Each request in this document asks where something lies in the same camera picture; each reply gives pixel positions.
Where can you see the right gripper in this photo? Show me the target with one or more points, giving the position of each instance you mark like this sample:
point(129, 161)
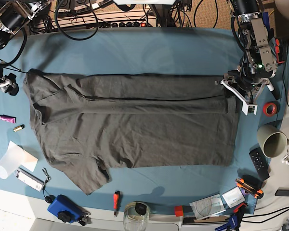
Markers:
point(14, 88)

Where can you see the translucent plastic cup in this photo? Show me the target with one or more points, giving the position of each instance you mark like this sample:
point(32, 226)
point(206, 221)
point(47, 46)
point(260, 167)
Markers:
point(11, 160)

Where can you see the black power strip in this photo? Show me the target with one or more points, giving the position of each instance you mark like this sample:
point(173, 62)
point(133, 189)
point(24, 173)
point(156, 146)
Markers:
point(126, 24)

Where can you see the blue black clamp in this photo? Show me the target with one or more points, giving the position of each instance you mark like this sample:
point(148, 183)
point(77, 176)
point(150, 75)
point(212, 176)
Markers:
point(233, 223)

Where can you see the folded paper leaflet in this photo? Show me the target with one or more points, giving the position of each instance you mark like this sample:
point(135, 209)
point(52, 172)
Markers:
point(207, 207)

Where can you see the small red cube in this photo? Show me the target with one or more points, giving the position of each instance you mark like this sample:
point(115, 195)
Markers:
point(179, 212)

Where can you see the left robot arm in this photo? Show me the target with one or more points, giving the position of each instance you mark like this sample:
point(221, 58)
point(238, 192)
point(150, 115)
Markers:
point(251, 30)

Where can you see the orange black utility knife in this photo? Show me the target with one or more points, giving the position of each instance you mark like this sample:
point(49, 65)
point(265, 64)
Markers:
point(257, 193)

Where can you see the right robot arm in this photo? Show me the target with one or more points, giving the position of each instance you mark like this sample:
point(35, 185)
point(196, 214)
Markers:
point(14, 16)

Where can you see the clear glass jar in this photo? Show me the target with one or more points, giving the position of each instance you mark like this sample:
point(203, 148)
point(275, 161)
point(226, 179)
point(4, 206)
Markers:
point(136, 216)

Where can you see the dark grey T-shirt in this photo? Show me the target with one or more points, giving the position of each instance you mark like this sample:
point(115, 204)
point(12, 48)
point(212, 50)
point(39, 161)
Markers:
point(86, 125)

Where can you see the white labelled box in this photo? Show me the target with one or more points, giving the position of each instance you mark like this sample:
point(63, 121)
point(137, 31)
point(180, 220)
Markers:
point(29, 179)

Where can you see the white paper sheet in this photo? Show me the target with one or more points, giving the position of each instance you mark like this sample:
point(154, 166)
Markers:
point(29, 160)

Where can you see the white marker black caps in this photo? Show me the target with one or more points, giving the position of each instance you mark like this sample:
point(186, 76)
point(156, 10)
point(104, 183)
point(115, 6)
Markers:
point(274, 91)

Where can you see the black cable ties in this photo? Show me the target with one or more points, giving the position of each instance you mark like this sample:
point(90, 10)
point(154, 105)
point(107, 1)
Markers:
point(11, 67)

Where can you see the black power adapter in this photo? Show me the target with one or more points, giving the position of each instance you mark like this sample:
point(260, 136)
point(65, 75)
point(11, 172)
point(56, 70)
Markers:
point(282, 192)

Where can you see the orange handled screwdriver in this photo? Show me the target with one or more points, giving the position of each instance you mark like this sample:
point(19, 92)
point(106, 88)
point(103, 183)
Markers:
point(116, 197)

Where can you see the red tape roll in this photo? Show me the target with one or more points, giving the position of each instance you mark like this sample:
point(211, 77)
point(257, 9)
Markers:
point(270, 109)

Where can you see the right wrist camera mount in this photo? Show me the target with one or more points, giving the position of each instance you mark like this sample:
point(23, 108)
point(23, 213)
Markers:
point(5, 84)

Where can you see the white card packet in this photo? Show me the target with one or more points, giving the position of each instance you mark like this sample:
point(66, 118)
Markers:
point(233, 197)

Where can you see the pink glue tube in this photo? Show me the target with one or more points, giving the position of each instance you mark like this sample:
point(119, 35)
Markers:
point(8, 119)

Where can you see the blue box with knob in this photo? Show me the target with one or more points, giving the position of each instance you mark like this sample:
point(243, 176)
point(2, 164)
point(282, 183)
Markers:
point(64, 209)

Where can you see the beige ceramic mug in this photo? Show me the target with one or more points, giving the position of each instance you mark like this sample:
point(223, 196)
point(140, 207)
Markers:
point(272, 141)

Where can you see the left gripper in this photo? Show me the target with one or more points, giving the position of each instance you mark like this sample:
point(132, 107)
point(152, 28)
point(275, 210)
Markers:
point(244, 82)

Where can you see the orange black tool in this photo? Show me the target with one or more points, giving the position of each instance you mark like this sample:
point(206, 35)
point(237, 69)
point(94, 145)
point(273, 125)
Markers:
point(281, 51)

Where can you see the black remote control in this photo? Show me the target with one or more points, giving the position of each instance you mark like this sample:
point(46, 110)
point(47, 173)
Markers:
point(260, 163)

